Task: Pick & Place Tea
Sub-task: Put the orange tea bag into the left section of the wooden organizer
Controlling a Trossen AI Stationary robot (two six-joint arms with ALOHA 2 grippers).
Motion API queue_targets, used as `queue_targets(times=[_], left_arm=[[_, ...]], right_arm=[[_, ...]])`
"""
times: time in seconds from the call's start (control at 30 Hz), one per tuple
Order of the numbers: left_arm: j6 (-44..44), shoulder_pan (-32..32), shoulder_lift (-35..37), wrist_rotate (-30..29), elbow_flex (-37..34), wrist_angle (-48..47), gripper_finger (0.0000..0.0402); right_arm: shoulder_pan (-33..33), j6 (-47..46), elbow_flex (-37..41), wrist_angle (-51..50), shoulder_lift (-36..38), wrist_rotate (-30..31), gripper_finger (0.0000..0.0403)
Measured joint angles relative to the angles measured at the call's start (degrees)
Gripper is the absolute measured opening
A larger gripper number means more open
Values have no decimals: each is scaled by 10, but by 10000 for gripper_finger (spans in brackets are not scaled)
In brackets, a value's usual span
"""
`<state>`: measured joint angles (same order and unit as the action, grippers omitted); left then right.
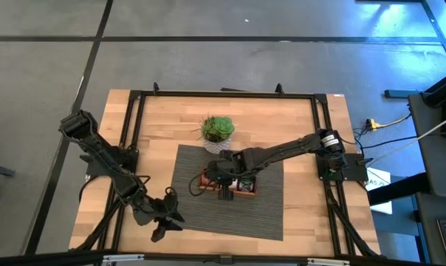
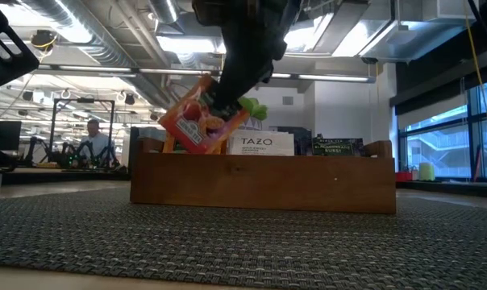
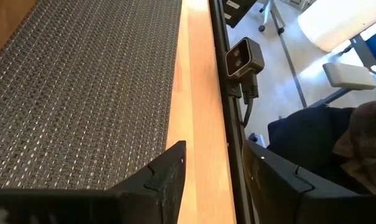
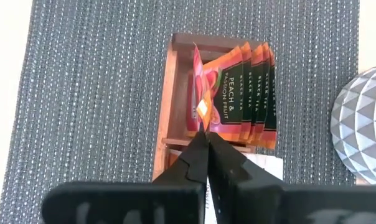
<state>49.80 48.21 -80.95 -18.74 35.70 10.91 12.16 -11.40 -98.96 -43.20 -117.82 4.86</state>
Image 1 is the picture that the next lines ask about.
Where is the black desk support beam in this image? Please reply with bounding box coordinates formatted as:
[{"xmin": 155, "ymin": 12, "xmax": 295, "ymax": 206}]
[{"xmin": 368, "ymin": 172, "xmax": 430, "ymax": 206}]

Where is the wooden three-compartment tea box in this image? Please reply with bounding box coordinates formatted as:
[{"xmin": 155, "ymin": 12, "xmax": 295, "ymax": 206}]
[{"xmin": 196, "ymin": 168, "xmax": 259, "ymax": 200}]

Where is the silver metal bracket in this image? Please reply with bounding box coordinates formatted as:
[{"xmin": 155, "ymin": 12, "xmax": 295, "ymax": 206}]
[
  {"xmin": 103, "ymin": 253, "xmax": 145, "ymax": 262},
  {"xmin": 306, "ymin": 257, "xmax": 351, "ymax": 266}
]

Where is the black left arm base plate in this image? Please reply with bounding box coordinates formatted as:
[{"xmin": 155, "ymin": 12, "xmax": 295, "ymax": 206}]
[{"xmin": 80, "ymin": 147, "xmax": 140, "ymax": 177}]

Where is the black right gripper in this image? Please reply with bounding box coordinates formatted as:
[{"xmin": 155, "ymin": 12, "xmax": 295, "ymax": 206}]
[{"xmin": 204, "ymin": 149, "xmax": 254, "ymax": 190}]

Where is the succulent in patterned white pot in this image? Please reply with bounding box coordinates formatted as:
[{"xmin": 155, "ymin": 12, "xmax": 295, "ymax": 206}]
[{"xmin": 197, "ymin": 114, "xmax": 236, "ymax": 155}]

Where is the teal floor bar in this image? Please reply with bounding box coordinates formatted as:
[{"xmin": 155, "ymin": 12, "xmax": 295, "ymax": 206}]
[{"xmin": 384, "ymin": 89, "xmax": 424, "ymax": 99}]

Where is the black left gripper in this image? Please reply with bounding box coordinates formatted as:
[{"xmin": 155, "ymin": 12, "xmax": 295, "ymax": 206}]
[{"xmin": 132, "ymin": 186, "xmax": 185, "ymax": 244}]

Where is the grey woven placemat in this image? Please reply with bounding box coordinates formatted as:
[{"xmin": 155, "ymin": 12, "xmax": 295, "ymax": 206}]
[{"xmin": 170, "ymin": 143, "xmax": 285, "ymax": 242}]

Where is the black angled beam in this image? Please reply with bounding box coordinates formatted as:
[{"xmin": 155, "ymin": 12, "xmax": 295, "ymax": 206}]
[{"xmin": 422, "ymin": 68, "xmax": 446, "ymax": 109}]

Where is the thin white cord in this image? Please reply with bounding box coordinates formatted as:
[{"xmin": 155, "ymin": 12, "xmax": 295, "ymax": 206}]
[{"xmin": 370, "ymin": 112, "xmax": 446, "ymax": 163}]

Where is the dark desk with keyboard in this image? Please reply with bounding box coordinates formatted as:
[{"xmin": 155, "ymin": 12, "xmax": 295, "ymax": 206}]
[{"xmin": 414, "ymin": 191, "xmax": 446, "ymax": 266}]

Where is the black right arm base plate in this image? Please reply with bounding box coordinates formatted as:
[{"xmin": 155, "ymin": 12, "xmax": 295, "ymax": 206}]
[{"xmin": 317, "ymin": 149, "xmax": 370, "ymax": 183}]

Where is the white printed box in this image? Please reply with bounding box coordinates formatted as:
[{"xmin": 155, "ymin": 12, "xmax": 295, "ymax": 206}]
[{"xmin": 366, "ymin": 166, "xmax": 393, "ymax": 215}]

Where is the dark purple tea packet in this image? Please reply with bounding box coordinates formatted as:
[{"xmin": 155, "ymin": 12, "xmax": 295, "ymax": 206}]
[{"xmin": 238, "ymin": 176, "xmax": 256, "ymax": 194}]

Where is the black metal table frame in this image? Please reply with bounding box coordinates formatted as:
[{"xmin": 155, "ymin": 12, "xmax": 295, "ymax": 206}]
[{"xmin": 0, "ymin": 81, "xmax": 446, "ymax": 266}]

